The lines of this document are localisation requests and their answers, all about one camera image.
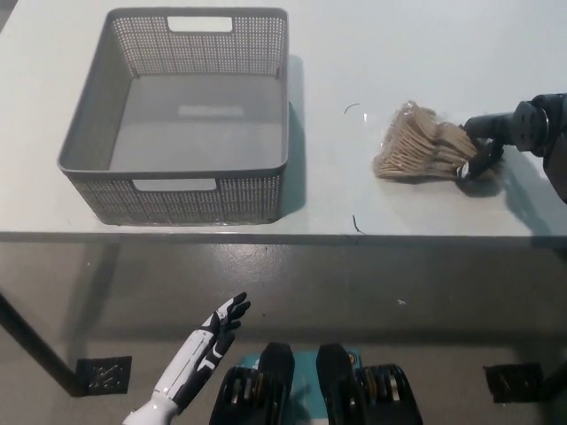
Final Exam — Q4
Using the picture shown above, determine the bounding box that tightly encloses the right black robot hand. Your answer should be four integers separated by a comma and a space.
455, 110, 519, 181

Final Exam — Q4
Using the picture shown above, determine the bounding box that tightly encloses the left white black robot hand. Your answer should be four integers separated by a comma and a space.
152, 291, 252, 398

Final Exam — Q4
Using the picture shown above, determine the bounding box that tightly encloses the bag of wooden forks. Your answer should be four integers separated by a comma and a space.
370, 101, 497, 182

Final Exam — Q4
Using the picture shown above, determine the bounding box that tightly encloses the black floor tape patch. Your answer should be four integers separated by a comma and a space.
75, 356, 133, 397
483, 362, 545, 404

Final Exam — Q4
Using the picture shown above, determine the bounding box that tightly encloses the grey perforated plastic basket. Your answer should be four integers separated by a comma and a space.
56, 7, 291, 226

